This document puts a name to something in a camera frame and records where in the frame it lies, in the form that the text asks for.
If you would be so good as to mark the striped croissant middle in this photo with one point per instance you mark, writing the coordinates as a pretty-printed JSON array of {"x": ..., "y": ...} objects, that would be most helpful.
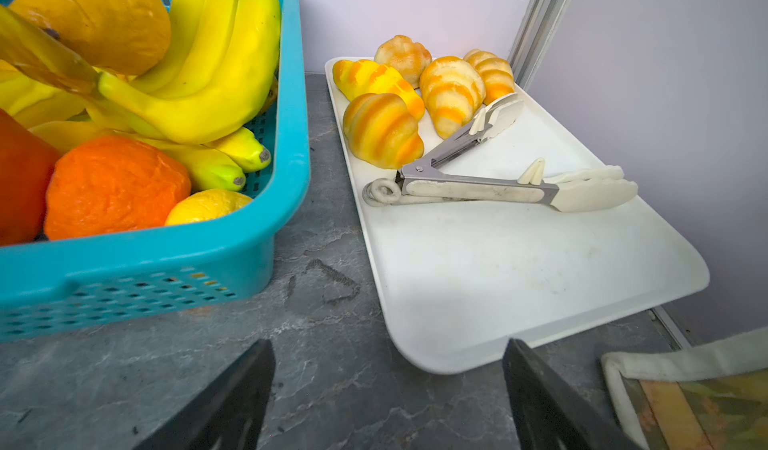
[{"x": 452, "y": 91}]

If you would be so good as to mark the red apple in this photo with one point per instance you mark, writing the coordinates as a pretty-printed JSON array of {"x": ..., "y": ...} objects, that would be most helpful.
[{"x": 27, "y": 164}]

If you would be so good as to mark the teal plastic fruit basket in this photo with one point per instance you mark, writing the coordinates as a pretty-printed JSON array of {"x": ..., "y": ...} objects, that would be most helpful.
[{"x": 51, "y": 287}]

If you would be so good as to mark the cream canvas tote bag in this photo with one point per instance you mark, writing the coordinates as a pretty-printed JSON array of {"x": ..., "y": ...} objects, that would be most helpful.
[{"x": 712, "y": 396}]

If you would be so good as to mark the striped croissant far right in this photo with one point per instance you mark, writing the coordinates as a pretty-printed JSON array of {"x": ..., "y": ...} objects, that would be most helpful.
[{"x": 495, "y": 72}]

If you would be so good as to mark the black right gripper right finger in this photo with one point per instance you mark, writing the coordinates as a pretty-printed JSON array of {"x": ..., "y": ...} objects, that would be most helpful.
[{"x": 547, "y": 412}]

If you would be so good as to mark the yellow croissant left back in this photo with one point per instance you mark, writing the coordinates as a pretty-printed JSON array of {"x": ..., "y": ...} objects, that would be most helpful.
[{"x": 355, "y": 78}]

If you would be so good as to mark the white plastic tray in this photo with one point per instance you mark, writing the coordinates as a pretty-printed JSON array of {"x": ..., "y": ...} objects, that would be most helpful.
[{"x": 456, "y": 281}]

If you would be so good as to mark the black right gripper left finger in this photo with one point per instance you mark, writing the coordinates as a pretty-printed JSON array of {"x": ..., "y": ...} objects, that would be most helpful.
[{"x": 227, "y": 414}]

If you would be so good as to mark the round bread roll back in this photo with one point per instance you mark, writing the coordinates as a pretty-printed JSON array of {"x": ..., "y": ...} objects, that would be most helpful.
[{"x": 409, "y": 58}]

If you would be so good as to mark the white metal food tongs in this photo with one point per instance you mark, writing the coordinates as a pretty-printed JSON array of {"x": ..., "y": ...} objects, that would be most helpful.
[{"x": 422, "y": 181}]

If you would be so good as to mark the yellow banana bunch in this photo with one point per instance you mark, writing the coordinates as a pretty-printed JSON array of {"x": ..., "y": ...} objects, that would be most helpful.
[{"x": 218, "y": 73}]

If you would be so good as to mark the yellow lemon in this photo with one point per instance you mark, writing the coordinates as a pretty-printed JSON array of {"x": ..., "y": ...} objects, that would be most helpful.
[{"x": 207, "y": 205}]

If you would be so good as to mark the orange fruit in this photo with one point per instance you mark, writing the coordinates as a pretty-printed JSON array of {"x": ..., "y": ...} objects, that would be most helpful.
[{"x": 112, "y": 184}]

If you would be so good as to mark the yellow striped croissant front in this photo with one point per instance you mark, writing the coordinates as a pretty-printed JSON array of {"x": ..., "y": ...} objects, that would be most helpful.
[{"x": 379, "y": 130}]

